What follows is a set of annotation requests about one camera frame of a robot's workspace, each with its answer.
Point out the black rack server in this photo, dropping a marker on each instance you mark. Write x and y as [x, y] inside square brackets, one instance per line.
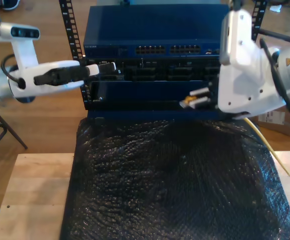
[147, 72]

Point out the black rack shelf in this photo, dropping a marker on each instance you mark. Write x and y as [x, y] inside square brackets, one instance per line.
[147, 92]

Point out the brown cardboard monitor box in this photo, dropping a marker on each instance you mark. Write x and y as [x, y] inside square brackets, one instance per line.
[279, 127]

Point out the black metal bar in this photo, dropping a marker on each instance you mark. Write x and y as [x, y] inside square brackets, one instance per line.
[284, 37]

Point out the white crumpled paper scrap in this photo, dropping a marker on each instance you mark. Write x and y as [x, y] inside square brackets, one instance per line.
[275, 8]

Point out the person's shoe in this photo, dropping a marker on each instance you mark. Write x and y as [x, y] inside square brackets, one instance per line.
[11, 4]

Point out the black bubble-wrap mat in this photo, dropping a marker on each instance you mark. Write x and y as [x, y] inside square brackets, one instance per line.
[159, 200]

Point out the black perforated rack post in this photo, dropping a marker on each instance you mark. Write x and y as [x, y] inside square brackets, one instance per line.
[70, 22]
[258, 15]

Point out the blue rack base plate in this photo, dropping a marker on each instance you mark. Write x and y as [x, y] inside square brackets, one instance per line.
[147, 115]

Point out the blue network switch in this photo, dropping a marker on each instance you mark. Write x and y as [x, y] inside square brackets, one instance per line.
[159, 25]

